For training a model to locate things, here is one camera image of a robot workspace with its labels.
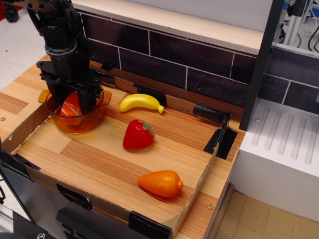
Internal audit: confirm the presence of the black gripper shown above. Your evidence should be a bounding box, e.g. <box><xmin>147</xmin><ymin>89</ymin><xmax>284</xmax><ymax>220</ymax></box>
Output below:
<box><xmin>36</xmin><ymin>48</ymin><xmax>103</xmax><ymax>114</ymax></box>

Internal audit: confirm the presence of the salmon sushi toy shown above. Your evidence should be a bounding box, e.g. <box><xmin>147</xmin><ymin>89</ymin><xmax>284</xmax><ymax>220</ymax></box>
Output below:
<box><xmin>60</xmin><ymin>91</ymin><xmax>83</xmax><ymax>125</ymax></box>

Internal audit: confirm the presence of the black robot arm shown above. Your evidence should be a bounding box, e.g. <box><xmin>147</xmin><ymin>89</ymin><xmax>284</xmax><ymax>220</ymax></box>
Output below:
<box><xmin>4</xmin><ymin>0</ymin><xmax>103</xmax><ymax>114</ymax></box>

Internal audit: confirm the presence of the orange transparent plastic pot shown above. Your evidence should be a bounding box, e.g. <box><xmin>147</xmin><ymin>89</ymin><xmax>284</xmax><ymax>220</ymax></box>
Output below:
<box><xmin>38</xmin><ymin>90</ymin><xmax>112</xmax><ymax>134</ymax></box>

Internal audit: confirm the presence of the cardboard fence with black tape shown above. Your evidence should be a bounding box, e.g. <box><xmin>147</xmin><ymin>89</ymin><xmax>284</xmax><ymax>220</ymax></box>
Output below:
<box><xmin>0</xmin><ymin>64</ymin><xmax>243</xmax><ymax>239</ymax></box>

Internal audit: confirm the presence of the yellow toy banana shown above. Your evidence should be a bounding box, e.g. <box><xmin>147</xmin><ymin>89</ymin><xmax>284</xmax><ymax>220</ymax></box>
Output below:
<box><xmin>120</xmin><ymin>94</ymin><xmax>164</xmax><ymax>114</ymax></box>

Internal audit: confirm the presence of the red toy strawberry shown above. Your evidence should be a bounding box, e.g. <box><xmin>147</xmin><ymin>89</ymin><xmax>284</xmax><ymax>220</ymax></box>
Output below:
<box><xmin>123</xmin><ymin>119</ymin><xmax>155</xmax><ymax>149</ymax></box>

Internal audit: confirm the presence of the orange toy carrot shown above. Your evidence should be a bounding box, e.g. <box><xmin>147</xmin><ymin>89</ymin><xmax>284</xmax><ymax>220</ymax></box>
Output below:
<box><xmin>137</xmin><ymin>170</ymin><xmax>183</xmax><ymax>198</ymax></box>

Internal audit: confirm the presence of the light wooden shelf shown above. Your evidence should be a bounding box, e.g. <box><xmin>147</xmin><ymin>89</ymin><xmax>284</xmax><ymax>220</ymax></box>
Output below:
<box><xmin>73</xmin><ymin>0</ymin><xmax>264</xmax><ymax>55</ymax></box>

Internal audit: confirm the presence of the white ribbed sink block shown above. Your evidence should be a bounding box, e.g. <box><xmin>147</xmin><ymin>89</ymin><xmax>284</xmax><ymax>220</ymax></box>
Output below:
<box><xmin>231</xmin><ymin>100</ymin><xmax>319</xmax><ymax>222</ymax></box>

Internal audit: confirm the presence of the dark grey vertical post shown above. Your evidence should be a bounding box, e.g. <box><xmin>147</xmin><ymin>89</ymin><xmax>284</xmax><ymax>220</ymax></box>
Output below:
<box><xmin>239</xmin><ymin>0</ymin><xmax>284</xmax><ymax>131</ymax></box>

